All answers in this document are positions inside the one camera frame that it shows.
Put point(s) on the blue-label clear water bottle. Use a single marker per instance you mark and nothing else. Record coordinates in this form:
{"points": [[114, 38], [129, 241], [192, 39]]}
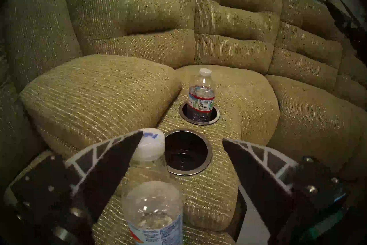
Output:
{"points": [[154, 212]]}

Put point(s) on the olive green console armrest lid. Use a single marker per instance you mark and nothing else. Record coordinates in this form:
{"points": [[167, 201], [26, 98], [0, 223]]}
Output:
{"points": [[94, 98]]}

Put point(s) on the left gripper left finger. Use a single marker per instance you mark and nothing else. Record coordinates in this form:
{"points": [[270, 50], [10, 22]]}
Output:
{"points": [[86, 184]]}

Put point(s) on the chrome-rimmed black cup holder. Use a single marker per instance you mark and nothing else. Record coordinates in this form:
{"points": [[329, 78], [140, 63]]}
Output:
{"points": [[185, 116], [186, 155]]}

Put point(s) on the red-label clear water bottle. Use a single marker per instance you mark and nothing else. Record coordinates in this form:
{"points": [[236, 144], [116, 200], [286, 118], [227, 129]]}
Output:
{"points": [[201, 101]]}

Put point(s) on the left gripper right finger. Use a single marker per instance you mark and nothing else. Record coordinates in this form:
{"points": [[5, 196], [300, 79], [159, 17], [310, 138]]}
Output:
{"points": [[272, 184]]}

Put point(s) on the olive green sectional sofa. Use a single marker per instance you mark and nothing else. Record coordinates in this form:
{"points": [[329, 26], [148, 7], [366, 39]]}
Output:
{"points": [[235, 17]]}

